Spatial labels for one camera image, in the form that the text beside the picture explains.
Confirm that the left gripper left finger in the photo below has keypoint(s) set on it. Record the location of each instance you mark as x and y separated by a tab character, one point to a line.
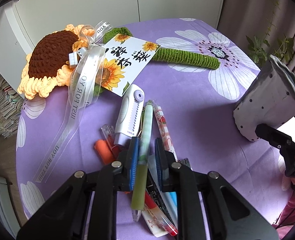
86	203

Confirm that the clear printed ribbon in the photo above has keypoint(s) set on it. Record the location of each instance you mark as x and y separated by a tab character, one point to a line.
84	88

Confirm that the crochet sunflower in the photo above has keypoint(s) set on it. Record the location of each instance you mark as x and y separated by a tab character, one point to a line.
48	65

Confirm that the green potted plant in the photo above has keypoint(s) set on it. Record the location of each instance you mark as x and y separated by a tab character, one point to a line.
260	47

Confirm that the stack of papers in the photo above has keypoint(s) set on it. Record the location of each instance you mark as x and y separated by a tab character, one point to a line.
10	109

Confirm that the white bookshelf cabinet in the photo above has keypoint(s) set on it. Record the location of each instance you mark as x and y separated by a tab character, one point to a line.
40	17

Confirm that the grey fabric pen holder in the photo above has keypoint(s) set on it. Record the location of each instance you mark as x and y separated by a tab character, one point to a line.
270	100

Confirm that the white correction tape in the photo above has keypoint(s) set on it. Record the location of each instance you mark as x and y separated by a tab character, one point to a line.
129	118

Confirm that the orange marker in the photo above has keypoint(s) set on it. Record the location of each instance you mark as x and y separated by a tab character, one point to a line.
104	151

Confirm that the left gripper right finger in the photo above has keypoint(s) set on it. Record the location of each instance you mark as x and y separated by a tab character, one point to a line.
207	203

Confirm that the blue pen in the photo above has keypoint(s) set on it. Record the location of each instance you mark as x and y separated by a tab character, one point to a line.
168	199

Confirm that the pink sleeve forearm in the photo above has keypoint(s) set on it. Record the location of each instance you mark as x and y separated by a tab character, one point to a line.
287	216

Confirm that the green pen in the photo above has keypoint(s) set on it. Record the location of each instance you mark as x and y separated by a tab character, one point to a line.
138	197

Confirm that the purple floral tablecloth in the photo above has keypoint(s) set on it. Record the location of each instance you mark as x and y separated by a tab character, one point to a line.
198	106

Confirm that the sunflower gift card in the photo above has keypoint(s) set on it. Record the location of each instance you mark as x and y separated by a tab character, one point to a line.
125	58

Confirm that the grey curtain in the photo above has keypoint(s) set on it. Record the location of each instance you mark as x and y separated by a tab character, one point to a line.
248	17

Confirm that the pink strawberry pen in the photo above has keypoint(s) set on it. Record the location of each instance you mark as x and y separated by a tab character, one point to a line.
163	129

